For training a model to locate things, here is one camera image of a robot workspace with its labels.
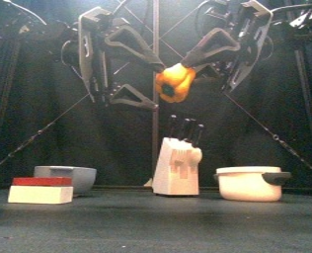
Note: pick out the yellow toy squash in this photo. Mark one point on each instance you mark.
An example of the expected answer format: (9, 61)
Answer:
(176, 80)

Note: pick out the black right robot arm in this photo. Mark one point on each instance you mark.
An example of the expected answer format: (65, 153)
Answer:
(304, 23)

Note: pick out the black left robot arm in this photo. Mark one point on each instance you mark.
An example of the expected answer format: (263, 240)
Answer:
(29, 28)

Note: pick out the white toy knife block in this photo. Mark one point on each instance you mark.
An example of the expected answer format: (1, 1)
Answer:
(175, 174)

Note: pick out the grey bowl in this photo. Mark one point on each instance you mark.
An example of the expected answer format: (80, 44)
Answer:
(82, 178)

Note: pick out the red flat block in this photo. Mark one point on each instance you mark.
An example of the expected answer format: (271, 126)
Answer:
(42, 181)

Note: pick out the white rectangular block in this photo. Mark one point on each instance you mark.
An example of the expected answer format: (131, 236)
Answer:
(40, 195)

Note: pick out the vertical metal frame pole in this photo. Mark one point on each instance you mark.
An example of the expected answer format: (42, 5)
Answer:
(156, 138)

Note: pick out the diagonal frame brace rod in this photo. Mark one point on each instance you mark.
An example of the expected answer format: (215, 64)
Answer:
(36, 135)
(277, 138)

